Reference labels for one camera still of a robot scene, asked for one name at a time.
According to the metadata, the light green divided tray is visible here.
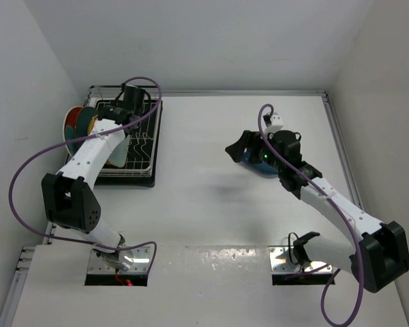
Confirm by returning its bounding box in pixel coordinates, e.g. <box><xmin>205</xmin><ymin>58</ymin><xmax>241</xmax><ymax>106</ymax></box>
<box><xmin>106</xmin><ymin>136</ymin><xmax>130</xmax><ymax>168</ymax></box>

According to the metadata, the metal base plate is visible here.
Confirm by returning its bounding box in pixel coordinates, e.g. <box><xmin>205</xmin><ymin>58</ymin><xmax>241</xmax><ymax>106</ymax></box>
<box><xmin>269</xmin><ymin>245</ymin><xmax>333</xmax><ymax>275</ymax></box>
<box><xmin>87</xmin><ymin>247</ymin><xmax>151</xmax><ymax>275</ymax></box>

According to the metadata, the dark blue leaf dish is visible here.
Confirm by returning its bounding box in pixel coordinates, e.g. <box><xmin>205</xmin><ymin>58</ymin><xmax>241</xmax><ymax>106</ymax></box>
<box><xmin>241</xmin><ymin>151</ymin><xmax>278</xmax><ymax>178</ymax></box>

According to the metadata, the yellow dotted plate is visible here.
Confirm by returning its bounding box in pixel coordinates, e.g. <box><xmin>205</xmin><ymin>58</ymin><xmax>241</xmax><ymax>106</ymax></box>
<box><xmin>87</xmin><ymin>115</ymin><xmax>97</xmax><ymax>134</ymax></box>

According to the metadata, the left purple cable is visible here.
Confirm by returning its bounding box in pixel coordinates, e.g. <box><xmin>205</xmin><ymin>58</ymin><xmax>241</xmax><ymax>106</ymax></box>
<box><xmin>7</xmin><ymin>76</ymin><xmax>164</xmax><ymax>273</ymax></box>

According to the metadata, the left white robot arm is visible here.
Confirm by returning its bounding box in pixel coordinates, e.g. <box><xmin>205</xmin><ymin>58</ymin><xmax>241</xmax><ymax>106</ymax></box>
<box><xmin>42</xmin><ymin>85</ymin><xmax>147</xmax><ymax>272</ymax></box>

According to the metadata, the red blue floral plate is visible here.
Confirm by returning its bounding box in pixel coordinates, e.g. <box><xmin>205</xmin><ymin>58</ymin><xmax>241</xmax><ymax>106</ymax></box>
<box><xmin>62</xmin><ymin>106</ymin><xmax>83</xmax><ymax>141</ymax></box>

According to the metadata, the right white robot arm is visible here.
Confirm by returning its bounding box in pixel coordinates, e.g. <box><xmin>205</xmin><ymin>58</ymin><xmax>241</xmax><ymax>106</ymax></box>
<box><xmin>225</xmin><ymin>130</ymin><xmax>409</xmax><ymax>293</ymax></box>

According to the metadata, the black drip tray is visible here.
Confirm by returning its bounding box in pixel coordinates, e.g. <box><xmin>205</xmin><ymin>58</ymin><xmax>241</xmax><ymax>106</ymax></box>
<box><xmin>64</xmin><ymin>85</ymin><xmax>163</xmax><ymax>188</ymax></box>

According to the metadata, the wire dish rack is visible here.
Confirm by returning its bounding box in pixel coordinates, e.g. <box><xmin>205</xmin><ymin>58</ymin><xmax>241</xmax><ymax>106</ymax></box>
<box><xmin>64</xmin><ymin>97</ymin><xmax>163</xmax><ymax>178</ymax></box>

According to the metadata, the purple cable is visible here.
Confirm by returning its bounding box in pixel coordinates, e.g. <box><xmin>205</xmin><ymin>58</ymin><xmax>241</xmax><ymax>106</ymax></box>
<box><xmin>7</xmin><ymin>76</ymin><xmax>164</xmax><ymax>273</ymax></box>
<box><xmin>256</xmin><ymin>104</ymin><xmax>365</xmax><ymax>326</ymax></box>

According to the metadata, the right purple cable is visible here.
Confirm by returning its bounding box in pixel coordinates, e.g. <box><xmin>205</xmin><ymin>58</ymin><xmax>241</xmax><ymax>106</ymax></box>
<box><xmin>256</xmin><ymin>104</ymin><xmax>365</xmax><ymax>326</ymax></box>

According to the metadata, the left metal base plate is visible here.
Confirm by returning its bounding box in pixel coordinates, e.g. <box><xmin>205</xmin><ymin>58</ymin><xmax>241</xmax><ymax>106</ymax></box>
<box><xmin>87</xmin><ymin>247</ymin><xmax>151</xmax><ymax>275</ymax></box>

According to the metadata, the teal round plate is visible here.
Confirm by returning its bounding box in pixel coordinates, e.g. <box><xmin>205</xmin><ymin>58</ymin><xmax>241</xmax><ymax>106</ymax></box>
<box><xmin>66</xmin><ymin>106</ymin><xmax>97</xmax><ymax>141</ymax></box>

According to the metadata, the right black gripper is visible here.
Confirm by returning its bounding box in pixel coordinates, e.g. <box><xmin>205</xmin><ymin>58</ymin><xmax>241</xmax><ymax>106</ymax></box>
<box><xmin>226</xmin><ymin>130</ymin><xmax>284</xmax><ymax>173</ymax></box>

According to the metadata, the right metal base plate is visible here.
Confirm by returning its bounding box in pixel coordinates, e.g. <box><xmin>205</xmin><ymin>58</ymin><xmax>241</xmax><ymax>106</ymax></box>
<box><xmin>269</xmin><ymin>245</ymin><xmax>333</xmax><ymax>275</ymax></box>

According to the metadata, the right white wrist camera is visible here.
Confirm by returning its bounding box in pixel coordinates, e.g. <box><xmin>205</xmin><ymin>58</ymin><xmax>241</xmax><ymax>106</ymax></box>
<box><xmin>263</xmin><ymin>112</ymin><xmax>284</xmax><ymax>136</ymax></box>

